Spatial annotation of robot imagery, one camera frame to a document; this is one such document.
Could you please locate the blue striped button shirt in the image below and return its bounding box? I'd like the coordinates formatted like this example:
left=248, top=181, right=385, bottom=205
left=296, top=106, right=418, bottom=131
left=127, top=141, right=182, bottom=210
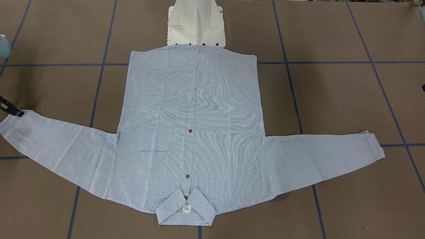
left=1, top=45, right=384, bottom=226

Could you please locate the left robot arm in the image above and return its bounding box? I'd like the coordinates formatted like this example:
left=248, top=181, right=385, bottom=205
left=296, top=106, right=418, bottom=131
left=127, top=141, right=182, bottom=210
left=419, top=5, right=425, bottom=26

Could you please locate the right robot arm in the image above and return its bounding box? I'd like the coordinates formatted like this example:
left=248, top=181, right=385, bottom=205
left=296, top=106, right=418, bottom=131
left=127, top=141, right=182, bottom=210
left=0, top=35, right=25, bottom=118

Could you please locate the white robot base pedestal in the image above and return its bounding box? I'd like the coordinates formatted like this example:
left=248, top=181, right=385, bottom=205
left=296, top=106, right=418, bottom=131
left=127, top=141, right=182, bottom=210
left=166, top=0, right=226, bottom=48

